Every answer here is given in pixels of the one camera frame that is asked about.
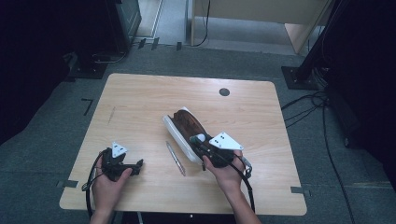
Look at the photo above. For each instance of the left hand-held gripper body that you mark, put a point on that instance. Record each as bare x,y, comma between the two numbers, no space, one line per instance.
113,163

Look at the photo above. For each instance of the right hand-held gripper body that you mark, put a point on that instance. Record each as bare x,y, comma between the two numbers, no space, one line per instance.
222,152

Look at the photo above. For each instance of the glue stick white cap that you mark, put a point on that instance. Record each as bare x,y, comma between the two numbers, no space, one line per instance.
199,137

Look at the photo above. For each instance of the white pencil case brown inside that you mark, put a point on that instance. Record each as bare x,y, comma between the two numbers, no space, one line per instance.
183,130

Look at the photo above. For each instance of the person's right hand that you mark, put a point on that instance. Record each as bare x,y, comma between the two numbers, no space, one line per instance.
229,175

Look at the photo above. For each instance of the person's left hand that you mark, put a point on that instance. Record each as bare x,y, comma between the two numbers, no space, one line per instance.
106,193

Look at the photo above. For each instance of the silver pen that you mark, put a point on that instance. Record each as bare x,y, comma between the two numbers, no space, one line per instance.
176,158

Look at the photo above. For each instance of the dark round table grommet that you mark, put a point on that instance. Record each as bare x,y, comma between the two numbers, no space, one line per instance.
224,92

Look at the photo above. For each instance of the black flat stand base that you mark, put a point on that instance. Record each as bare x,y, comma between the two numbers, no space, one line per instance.
88,70

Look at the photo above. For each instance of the black stand with square base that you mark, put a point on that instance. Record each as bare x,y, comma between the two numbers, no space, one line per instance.
300,77

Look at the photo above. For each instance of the dark curtain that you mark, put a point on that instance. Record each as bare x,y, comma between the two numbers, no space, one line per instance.
28,68

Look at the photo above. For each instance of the light wooden furniture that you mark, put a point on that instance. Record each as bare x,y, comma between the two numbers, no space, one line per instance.
249,11

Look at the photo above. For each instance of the black cabinet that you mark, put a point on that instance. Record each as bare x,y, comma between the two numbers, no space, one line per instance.
124,21

